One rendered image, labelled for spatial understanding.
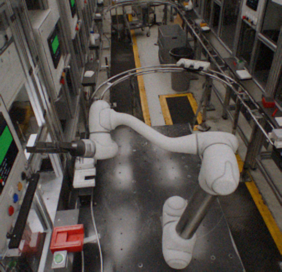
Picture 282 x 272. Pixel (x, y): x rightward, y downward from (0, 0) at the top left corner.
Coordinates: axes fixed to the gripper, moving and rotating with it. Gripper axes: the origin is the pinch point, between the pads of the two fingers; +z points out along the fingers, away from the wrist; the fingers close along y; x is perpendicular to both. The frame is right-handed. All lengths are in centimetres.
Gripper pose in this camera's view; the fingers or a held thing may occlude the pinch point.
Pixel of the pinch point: (37, 147)
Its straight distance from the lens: 123.2
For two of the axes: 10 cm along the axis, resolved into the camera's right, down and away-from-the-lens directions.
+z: -6.9, -0.6, -7.2
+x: 1.3, 9.7, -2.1
